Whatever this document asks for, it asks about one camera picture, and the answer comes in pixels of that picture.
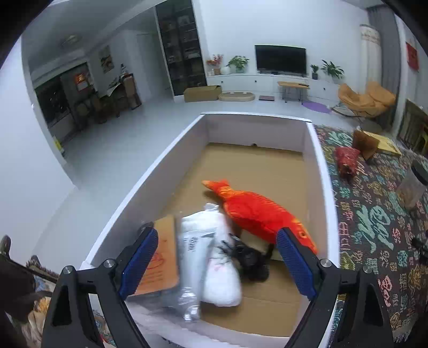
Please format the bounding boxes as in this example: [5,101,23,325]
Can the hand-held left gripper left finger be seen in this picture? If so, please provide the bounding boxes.
[40,222,159,348]

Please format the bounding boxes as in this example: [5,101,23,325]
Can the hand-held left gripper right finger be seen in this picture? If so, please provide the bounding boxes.
[276,227,395,348]

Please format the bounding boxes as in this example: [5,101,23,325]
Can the brown envelope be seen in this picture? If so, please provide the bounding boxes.
[129,214,181,297]

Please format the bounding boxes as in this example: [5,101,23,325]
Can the black bow hair clip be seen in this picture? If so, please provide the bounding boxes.
[231,236,273,282]

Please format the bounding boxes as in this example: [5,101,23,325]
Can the white wet wipes packet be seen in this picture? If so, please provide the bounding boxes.
[177,211,215,322]

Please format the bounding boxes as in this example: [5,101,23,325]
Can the orange fish plush toy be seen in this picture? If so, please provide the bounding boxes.
[201,179,318,255]

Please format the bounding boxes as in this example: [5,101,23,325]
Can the black hair tie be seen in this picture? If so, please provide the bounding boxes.
[211,243,233,265]

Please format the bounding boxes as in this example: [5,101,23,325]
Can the large white cardboard box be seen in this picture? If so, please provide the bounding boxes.
[78,112,342,348]

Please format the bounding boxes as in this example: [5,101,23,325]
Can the colourful woven printed blanket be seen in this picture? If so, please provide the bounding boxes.
[314,124,428,343]

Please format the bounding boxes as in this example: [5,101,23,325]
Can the red fringed pouch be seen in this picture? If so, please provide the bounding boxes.
[334,145,362,181]

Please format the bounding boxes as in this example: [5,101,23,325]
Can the dark cloth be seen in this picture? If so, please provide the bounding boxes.
[0,234,51,323]

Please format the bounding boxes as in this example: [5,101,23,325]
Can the clear plastic jar black lid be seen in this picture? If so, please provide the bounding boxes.
[395,160,428,211]

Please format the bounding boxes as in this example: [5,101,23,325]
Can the flat yellow box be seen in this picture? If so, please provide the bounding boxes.
[366,130,403,157]

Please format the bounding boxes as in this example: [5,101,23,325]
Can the purple round floor mat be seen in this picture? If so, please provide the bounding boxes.
[303,102,331,114]

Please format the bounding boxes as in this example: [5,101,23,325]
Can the dark dining furniture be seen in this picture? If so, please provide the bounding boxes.
[74,74,141,124]

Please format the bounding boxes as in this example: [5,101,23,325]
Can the brown cardboard box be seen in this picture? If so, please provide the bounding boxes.
[183,85,222,103]

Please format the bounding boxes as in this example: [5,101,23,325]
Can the orange lounge chair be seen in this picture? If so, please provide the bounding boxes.
[338,81,397,118]

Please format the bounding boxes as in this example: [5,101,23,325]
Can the beige oval floor mat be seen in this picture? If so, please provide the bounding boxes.
[218,91,256,101]

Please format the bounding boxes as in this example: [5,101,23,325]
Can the small wooden side table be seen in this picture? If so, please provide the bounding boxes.
[277,81,310,103]

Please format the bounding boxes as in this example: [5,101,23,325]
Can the wooden slatted chair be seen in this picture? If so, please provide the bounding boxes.
[401,99,428,151]

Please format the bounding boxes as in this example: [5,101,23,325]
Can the white television cabinet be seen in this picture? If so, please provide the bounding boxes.
[205,74,342,103]

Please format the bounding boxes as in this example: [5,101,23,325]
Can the large green potted plant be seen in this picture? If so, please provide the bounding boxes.
[321,59,345,80]

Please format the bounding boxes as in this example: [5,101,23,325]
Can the black flat television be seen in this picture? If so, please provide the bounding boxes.
[255,44,307,76]

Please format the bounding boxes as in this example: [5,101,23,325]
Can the bushy green potted plant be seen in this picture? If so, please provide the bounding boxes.
[227,55,250,73]

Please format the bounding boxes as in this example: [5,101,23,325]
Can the pink flowers in vase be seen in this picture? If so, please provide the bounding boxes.
[207,54,224,76]

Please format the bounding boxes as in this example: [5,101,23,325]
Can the dark glass bookshelf cabinet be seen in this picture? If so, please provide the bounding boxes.
[155,0,207,96]

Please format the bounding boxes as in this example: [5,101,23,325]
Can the white standing air conditioner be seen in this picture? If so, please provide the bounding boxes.
[359,23,383,84]

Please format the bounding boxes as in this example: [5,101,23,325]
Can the grey curtain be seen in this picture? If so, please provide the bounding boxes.
[366,0,402,97]

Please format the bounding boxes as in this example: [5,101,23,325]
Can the framed wall painting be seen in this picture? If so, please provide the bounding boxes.
[98,45,112,73]

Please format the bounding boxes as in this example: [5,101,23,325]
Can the red wall decoration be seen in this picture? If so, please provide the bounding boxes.
[406,42,420,71]

